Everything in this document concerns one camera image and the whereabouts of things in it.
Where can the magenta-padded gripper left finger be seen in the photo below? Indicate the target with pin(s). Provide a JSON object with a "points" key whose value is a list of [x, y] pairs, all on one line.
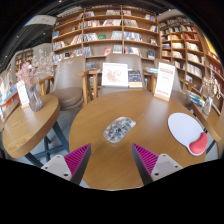
{"points": [[77, 159]]}

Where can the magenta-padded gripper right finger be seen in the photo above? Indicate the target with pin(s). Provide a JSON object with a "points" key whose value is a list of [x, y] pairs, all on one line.
{"points": [[146, 159]]}

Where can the white mouse pad, red wrist rest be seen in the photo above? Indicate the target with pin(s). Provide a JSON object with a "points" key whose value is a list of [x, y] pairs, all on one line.
{"points": [[183, 128]]}

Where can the glass vase, pink dried flowers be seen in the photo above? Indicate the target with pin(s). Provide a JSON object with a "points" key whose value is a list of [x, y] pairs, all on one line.
{"points": [[35, 98]]}

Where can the blue yellow magazine stack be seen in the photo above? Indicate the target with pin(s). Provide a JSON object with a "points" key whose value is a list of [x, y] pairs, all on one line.
{"points": [[196, 98]]}

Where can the white red sign, wooden base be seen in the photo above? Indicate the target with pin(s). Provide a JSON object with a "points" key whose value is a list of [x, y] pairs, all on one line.
{"points": [[165, 81]]}

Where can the dark book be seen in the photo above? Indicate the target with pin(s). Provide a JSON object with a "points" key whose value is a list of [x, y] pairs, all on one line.
{"points": [[135, 78]]}

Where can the small white red table sign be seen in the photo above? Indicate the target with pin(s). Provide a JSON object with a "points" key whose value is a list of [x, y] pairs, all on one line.
{"points": [[22, 93]]}

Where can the light blue book stack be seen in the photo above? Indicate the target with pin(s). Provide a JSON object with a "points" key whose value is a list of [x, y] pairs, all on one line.
{"points": [[151, 70]]}

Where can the white framed picture, red print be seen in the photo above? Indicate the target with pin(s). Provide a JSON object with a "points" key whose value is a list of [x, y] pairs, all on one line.
{"points": [[114, 75]]}

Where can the colourful low book display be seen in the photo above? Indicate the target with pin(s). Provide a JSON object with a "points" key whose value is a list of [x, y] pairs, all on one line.
{"points": [[8, 90]]}

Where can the small distant bookshelf unit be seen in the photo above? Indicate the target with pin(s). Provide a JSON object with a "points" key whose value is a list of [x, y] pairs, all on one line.
{"points": [[23, 58]]}

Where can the curved wooden bookshelf unit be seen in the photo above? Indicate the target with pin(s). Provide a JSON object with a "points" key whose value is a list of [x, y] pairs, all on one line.
{"points": [[186, 50]]}

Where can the wide wooden bookshelf unit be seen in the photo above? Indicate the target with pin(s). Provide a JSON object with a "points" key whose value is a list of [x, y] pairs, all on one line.
{"points": [[100, 43]]}

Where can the white ceiling panel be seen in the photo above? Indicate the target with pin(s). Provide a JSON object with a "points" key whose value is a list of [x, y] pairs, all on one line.
{"points": [[40, 20]]}

